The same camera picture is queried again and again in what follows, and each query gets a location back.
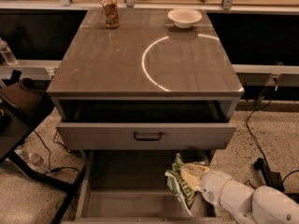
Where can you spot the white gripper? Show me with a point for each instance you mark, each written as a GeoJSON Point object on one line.
{"type": "Point", "coordinates": [211, 187]}

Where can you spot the green jalapeno chip bag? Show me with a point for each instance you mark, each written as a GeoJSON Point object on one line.
{"type": "Point", "coordinates": [178, 186]}

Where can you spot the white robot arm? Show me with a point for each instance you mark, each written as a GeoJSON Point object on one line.
{"type": "Point", "coordinates": [263, 205]}

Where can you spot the open grey lower drawer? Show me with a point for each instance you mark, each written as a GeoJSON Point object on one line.
{"type": "Point", "coordinates": [129, 187]}

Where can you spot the grey drawer cabinet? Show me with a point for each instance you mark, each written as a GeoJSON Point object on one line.
{"type": "Point", "coordinates": [146, 71]}

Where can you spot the black floor stand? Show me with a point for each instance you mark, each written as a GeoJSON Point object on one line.
{"type": "Point", "coordinates": [272, 179]}

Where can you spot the white bowl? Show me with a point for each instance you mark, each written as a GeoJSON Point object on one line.
{"type": "Point", "coordinates": [184, 18]}

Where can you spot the clear water bottle on floor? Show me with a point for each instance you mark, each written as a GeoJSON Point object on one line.
{"type": "Point", "coordinates": [34, 160]}

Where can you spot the dark brown chair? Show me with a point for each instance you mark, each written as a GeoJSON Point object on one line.
{"type": "Point", "coordinates": [31, 106]}

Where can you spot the orange patterned drink can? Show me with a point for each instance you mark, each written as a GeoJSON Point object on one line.
{"type": "Point", "coordinates": [111, 12]}

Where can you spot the clear water bottle on shelf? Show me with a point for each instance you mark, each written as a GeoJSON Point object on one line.
{"type": "Point", "coordinates": [6, 52]}

